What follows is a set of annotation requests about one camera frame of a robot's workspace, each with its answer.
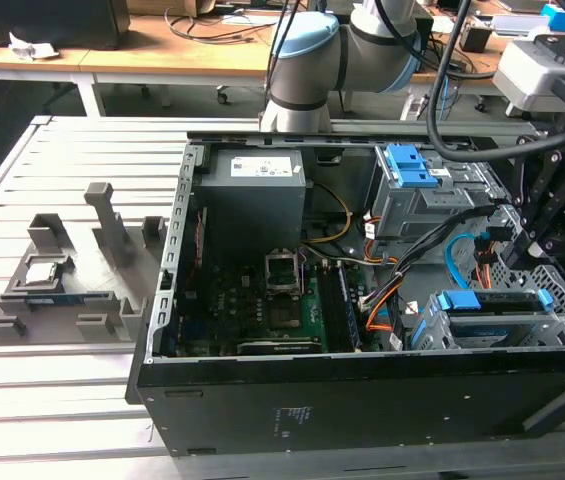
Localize grey metal disk bay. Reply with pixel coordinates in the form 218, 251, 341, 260
406, 287, 565, 351

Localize grey optical drive cage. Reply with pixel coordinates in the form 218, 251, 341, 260
369, 145, 506, 241

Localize blue cardboard box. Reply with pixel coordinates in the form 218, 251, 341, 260
540, 3, 565, 32

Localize blue plastic drive latch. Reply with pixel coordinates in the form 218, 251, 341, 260
383, 144, 438, 189

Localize flat white box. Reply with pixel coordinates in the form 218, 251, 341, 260
491, 13, 551, 36

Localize small black box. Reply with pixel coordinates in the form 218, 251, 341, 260
459, 22, 493, 54

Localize white device under desk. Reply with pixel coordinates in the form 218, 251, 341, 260
401, 94, 426, 121

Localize tall black box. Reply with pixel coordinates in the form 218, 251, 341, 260
414, 4, 436, 74

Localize green motherboard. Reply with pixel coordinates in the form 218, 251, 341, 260
176, 249, 363, 357

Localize CPU socket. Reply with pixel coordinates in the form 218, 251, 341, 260
264, 247, 303, 300

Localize black open PC case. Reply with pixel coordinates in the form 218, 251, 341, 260
125, 130, 565, 459

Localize square brown chipset chip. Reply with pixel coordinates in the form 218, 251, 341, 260
267, 298, 302, 330

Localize grey power supply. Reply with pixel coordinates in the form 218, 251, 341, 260
200, 148, 307, 251

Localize black graphics card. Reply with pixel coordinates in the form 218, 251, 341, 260
235, 338, 322, 355

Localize long wooden desk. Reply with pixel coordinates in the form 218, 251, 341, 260
0, 12, 513, 119

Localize grey parts rack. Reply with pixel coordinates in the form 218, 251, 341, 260
0, 180, 168, 346

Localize blue RAM stick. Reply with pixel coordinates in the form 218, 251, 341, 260
1, 293, 113, 307

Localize silver CPU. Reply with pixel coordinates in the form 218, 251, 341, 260
25, 263, 61, 287

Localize black computer tower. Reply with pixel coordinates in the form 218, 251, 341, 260
0, 0, 131, 51

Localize crumpled white paper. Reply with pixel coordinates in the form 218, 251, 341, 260
8, 31, 59, 62

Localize orange power wire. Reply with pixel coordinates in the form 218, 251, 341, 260
474, 227, 513, 290

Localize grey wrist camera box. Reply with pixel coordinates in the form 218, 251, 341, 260
491, 39, 565, 117

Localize black wire bundle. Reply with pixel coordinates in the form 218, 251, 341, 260
361, 204, 493, 311

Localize blue wire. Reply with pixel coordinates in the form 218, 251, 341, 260
444, 230, 491, 290

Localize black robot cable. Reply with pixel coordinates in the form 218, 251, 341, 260
425, 0, 565, 162

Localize yellow wire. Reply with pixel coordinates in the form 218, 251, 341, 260
304, 182, 353, 244

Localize multicolour wire bundle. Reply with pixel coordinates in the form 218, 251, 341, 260
361, 269, 406, 332

